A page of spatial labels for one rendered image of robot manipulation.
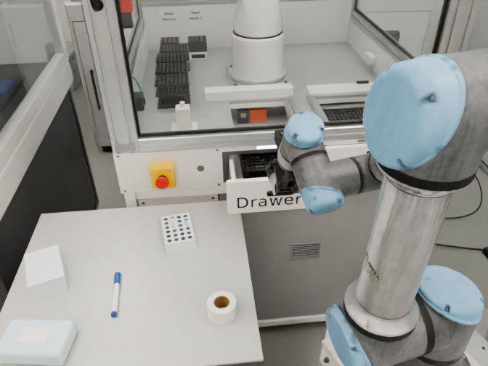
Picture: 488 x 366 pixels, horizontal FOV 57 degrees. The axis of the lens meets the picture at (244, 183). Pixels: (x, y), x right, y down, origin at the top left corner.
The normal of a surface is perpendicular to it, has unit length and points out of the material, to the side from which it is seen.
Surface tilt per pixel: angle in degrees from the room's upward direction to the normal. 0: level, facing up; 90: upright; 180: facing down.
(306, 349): 0
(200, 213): 0
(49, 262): 0
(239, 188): 90
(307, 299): 90
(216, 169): 90
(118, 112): 90
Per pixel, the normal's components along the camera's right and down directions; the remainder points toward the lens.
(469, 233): -0.01, -0.82
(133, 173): 0.11, 0.58
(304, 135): 0.05, -0.33
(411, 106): -0.94, 0.11
